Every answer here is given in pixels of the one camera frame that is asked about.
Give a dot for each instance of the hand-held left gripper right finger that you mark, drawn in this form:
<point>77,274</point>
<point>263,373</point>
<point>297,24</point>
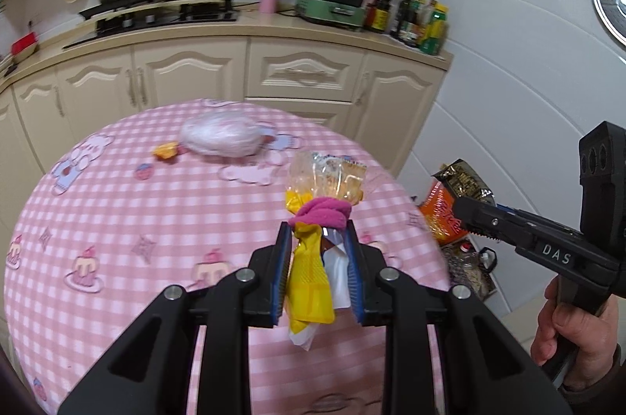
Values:
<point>354,283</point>

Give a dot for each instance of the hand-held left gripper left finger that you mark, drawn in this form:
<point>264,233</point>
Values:
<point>279,278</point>

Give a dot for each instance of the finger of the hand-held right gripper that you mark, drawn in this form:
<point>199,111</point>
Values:
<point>506,208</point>
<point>489,222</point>

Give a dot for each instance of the yellow snack wrapper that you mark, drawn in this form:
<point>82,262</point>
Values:
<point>308,283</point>

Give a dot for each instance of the clear plastic wrapper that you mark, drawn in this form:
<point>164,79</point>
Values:
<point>327,175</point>

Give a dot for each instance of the person's right forearm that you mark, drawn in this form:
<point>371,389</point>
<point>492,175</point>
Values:
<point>601,383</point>

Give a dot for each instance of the person's right hand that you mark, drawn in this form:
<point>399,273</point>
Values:
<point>599,337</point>

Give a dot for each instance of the round pink checkered table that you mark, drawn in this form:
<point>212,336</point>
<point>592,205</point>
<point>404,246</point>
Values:
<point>146,219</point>

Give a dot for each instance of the clear plastic bag roll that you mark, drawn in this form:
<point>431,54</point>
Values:
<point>220,134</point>

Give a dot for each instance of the orange yellow candy wrapper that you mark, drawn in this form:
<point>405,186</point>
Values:
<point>166,151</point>

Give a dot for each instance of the green yellow plastic bottle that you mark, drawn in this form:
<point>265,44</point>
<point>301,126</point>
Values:
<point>434,31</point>

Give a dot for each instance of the steel pan lid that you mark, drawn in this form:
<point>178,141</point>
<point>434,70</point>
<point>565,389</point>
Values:
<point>611,4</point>

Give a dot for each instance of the small seasoning bottle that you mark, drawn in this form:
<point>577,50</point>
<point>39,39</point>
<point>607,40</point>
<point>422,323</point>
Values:
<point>424,21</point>

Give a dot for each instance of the dark glass oil bottle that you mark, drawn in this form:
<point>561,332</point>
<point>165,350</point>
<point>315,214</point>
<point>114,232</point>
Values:
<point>407,19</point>

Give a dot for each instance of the dark soy sauce bottle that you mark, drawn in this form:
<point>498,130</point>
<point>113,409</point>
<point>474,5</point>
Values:
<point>386,11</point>
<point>372,11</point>

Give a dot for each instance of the beige kitchen countertop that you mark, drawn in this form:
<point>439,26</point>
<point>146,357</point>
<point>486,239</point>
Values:
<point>274,28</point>

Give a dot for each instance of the green electric grill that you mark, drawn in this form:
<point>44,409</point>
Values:
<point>332,2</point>

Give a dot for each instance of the pink utensil holder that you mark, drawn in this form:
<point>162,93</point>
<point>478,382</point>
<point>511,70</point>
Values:
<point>269,2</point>

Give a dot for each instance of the black gas stove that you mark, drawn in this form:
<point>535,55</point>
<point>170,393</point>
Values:
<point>156,19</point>

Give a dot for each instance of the red box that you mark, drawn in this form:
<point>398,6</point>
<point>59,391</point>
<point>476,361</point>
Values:
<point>24,46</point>

